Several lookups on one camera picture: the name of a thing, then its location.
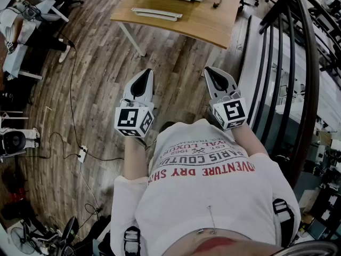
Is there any thin silver neck chain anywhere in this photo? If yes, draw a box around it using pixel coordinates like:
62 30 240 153
196 205 217 236

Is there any floor fan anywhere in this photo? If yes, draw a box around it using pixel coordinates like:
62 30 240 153
10 226 37 255

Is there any person's left forearm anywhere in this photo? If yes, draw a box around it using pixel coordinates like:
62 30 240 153
124 136 150 181

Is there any white power strip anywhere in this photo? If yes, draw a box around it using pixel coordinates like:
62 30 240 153
77 145 88 163

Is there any white floor cable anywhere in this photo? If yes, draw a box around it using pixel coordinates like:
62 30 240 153
79 161 101 210

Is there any white bench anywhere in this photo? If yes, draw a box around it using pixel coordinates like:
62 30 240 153
2 45 43 81

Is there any black metal railing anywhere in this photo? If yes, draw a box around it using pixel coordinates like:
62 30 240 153
247 0 341 189

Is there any white desk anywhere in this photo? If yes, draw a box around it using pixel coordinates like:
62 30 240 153
0 0 70 23

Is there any person's white printed t-shirt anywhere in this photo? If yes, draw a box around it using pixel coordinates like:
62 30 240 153
110 118 302 256

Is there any person's right forearm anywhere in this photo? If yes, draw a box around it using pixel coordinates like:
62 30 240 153
231 124 270 158

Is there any wooden table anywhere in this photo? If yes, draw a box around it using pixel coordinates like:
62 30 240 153
110 0 245 58

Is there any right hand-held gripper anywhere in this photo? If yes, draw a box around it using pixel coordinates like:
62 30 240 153
204 66 250 131

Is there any black floor cable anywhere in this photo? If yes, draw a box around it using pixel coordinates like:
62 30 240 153
57 33 83 149

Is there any black white harness strap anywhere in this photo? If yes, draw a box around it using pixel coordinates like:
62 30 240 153
123 225 141 256
272 198 296 247

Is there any person's dark shoe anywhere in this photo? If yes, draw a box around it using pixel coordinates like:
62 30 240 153
159 121 176 133

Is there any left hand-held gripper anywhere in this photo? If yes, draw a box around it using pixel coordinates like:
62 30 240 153
114 68 156 139

